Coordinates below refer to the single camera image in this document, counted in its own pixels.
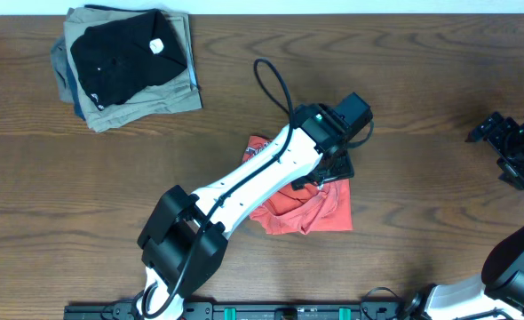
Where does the black folded shirt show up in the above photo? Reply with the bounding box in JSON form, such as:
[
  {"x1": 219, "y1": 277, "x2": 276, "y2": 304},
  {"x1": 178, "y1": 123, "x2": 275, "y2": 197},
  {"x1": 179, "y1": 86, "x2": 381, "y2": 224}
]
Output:
[{"x1": 70, "y1": 10, "x2": 187, "y2": 110}]

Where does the khaki folded garment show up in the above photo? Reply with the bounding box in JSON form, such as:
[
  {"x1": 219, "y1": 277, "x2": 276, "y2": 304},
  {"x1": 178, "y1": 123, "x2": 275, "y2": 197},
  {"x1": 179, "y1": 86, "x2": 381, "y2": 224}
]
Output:
[{"x1": 63, "y1": 5, "x2": 202, "y2": 132}]

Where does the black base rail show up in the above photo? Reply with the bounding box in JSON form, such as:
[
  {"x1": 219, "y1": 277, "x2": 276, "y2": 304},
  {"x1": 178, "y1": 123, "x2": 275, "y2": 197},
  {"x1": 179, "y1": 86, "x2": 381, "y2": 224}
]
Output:
[{"x1": 63, "y1": 301, "x2": 400, "y2": 320}]

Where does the red printed t-shirt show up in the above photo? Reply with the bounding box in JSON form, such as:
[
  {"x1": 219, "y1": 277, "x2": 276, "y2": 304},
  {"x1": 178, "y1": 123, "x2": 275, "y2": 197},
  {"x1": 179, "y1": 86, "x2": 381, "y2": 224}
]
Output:
[{"x1": 242, "y1": 135, "x2": 353, "y2": 236}]

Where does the grey folded garment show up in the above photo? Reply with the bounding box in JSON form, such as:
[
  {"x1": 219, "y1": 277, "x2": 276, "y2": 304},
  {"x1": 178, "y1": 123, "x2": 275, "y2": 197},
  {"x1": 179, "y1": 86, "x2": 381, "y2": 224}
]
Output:
[{"x1": 50, "y1": 36, "x2": 74, "y2": 103}]

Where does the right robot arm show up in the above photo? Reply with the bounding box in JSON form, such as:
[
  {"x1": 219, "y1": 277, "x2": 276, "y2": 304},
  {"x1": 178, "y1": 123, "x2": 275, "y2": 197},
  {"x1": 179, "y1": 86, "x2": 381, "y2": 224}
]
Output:
[{"x1": 395, "y1": 112, "x2": 524, "y2": 320}]

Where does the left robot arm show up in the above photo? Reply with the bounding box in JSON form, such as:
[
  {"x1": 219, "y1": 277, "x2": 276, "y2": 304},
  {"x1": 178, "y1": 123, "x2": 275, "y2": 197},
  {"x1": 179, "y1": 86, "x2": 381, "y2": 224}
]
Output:
[{"x1": 134, "y1": 93, "x2": 373, "y2": 319}]

